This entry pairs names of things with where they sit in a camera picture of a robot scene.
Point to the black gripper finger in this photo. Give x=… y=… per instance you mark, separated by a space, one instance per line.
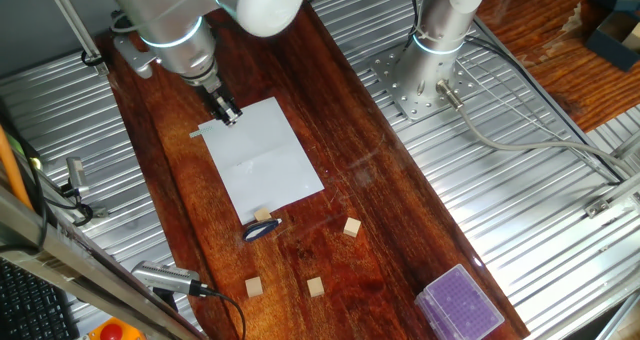
x=235 y=111
x=225 y=118

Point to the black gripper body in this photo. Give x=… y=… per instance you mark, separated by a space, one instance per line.
x=218 y=97

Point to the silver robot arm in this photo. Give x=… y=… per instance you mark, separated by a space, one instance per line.
x=175 y=30

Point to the white paper sheet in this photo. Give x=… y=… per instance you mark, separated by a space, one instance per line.
x=265 y=170

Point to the small wooden cube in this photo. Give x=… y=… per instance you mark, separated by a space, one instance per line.
x=262 y=215
x=254 y=287
x=315 y=287
x=352 y=227

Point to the aluminium pole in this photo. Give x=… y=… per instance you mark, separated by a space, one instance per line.
x=75 y=27

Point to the orange pole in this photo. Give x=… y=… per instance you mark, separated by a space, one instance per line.
x=10 y=170

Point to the reddish wooden board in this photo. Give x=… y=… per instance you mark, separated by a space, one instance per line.
x=375 y=290

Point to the orange emergency stop box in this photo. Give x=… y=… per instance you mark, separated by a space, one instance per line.
x=112 y=331

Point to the black keyboard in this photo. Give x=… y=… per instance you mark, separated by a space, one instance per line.
x=30 y=305

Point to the purple pipette tip box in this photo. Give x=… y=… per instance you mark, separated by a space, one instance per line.
x=460 y=305

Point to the dark blue open box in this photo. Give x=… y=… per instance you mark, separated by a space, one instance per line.
x=607 y=50

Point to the small silver camera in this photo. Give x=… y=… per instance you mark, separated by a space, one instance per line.
x=77 y=174

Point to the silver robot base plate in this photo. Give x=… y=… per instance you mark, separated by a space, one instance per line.
x=395 y=87

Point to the large silver camera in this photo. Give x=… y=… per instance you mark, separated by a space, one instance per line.
x=165 y=277

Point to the black camera stand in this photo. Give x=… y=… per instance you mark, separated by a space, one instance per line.
x=165 y=300

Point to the aluminium frame beam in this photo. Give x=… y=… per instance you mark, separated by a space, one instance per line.
x=75 y=275

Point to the aluminium corner bracket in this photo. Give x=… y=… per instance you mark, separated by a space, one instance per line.
x=597 y=207

